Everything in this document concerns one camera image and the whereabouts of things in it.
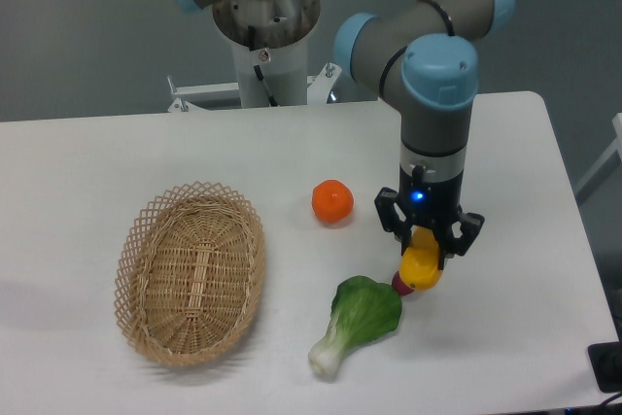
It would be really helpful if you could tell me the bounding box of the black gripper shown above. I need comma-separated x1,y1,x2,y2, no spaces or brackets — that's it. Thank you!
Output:
374,169,485,270

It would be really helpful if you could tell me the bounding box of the yellow mango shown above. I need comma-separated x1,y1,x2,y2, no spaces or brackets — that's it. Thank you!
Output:
398,227,442,291

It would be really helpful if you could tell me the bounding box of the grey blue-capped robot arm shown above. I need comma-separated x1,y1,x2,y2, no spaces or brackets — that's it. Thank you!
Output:
176,0,515,268

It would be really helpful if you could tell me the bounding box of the purple sweet potato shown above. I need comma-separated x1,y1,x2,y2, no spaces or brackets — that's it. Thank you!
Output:
392,272,414,296

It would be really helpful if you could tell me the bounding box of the orange tangerine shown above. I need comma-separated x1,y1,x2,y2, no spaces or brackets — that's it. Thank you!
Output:
311,179,355,228

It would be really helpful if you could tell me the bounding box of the green bok choy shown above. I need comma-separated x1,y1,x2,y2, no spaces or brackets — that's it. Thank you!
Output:
307,275,402,379

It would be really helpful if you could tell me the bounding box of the black device at edge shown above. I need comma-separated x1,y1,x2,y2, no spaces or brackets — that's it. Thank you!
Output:
587,341,621,394

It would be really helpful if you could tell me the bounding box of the woven wicker basket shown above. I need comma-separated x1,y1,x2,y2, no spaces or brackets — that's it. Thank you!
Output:
114,182,265,366

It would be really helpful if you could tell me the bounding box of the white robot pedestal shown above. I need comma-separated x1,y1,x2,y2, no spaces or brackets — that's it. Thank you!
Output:
167,40,345,113

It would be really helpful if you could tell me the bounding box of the white frame at right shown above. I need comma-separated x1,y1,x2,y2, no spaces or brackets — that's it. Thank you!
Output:
574,113,621,205

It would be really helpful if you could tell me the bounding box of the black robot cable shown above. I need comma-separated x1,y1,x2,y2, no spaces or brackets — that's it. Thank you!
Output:
247,24,280,108

